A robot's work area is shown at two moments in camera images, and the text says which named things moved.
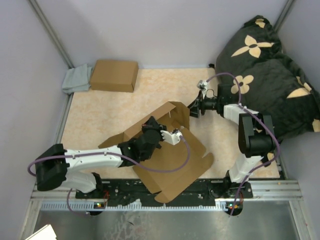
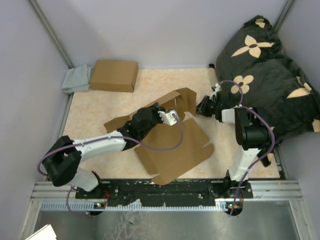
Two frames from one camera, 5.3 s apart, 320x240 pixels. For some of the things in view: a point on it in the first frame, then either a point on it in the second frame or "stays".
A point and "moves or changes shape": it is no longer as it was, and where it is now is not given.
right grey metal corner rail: [282, 15] stays
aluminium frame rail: [287, 189] stays
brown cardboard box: [172, 170] moves or changes shape
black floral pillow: [269, 82] stays
